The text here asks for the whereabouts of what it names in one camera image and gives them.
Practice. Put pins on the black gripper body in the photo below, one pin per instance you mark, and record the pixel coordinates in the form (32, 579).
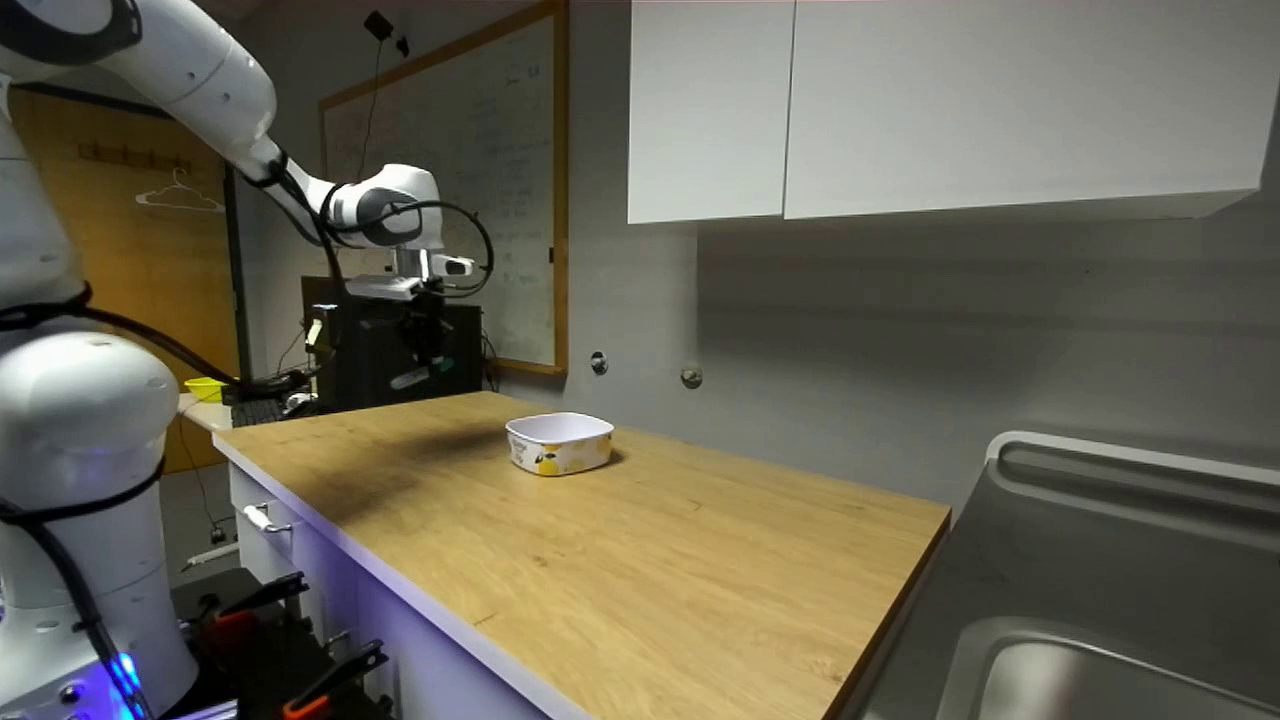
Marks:
(418, 315)

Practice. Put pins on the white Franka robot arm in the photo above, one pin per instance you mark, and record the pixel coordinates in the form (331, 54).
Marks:
(82, 400)

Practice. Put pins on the white bowl with lemon print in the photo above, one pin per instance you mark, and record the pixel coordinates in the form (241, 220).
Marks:
(562, 446)

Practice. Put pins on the black equipment box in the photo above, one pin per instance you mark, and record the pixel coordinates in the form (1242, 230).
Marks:
(363, 355)

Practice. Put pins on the wood framed whiteboard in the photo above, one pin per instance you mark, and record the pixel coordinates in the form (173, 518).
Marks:
(464, 186)

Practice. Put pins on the small yellow object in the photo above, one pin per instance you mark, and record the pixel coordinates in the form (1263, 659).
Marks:
(205, 389)

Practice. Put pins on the black orange clamp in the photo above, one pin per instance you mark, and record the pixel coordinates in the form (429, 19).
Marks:
(254, 604)
(333, 679)

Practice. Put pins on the wooden door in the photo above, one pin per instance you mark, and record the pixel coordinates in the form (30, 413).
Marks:
(134, 226)

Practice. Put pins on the stainless steel sink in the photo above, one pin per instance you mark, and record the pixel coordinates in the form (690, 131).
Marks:
(1104, 602)

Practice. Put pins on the wrist mounted camera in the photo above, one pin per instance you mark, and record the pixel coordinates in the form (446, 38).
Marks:
(455, 266)

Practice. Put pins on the round wall fitting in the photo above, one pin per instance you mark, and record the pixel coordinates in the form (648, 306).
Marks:
(598, 362)
(690, 378)

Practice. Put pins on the narrow white wall cabinet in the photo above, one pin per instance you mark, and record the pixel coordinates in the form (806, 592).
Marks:
(705, 107)

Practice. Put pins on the wide white wall cabinet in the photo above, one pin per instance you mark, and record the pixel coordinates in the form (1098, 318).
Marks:
(1025, 102)

